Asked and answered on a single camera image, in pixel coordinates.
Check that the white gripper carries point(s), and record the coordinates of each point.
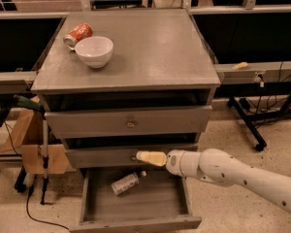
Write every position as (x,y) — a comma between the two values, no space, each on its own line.
(173,162)

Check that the plastic bottle with white cap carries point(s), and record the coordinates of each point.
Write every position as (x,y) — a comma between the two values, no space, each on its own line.
(127,182)

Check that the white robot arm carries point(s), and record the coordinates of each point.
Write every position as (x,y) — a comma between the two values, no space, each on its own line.
(219,167)

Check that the grey top drawer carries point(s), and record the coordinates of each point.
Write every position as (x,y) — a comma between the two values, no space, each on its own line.
(128,122)

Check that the grey drawer cabinet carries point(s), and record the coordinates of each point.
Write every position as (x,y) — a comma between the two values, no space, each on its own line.
(158,61)

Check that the grey middle drawer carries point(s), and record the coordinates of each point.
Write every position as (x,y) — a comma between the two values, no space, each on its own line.
(117,156)

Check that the black table leg with caster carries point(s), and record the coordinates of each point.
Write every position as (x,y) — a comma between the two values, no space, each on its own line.
(261,144)

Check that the tripod stand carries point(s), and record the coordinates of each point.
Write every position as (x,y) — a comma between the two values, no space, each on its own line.
(45,156)

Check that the white ceramic bowl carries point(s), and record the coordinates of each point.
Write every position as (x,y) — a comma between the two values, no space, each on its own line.
(95,51)

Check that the small foam scrap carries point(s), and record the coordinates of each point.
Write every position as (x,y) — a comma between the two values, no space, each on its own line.
(240,66)

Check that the brown cardboard box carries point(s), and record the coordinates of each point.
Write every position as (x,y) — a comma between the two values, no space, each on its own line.
(27,139)

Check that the orange soda can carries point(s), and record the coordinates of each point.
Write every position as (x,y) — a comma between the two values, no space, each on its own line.
(77,34)

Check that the green handled tool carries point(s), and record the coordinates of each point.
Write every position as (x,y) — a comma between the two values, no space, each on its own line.
(26,103)

